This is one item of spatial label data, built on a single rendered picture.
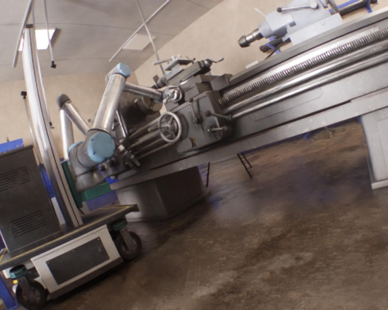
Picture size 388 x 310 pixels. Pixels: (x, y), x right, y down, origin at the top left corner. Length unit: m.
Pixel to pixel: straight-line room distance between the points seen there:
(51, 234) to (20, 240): 0.18
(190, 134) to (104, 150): 0.56
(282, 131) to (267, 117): 0.23
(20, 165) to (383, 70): 1.91
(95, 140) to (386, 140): 1.45
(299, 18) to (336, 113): 0.65
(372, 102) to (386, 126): 0.19
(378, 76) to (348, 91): 0.18
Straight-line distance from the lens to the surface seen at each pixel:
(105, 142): 1.21
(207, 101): 1.34
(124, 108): 2.27
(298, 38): 1.41
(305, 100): 1.29
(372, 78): 1.28
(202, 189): 2.42
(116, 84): 1.49
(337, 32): 1.29
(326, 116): 1.11
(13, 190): 1.32
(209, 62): 1.52
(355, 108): 1.10
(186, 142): 1.46
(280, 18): 1.55
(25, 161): 1.34
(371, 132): 1.25
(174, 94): 1.41
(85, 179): 1.33
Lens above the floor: 0.51
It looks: 1 degrees down
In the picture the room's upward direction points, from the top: 20 degrees counter-clockwise
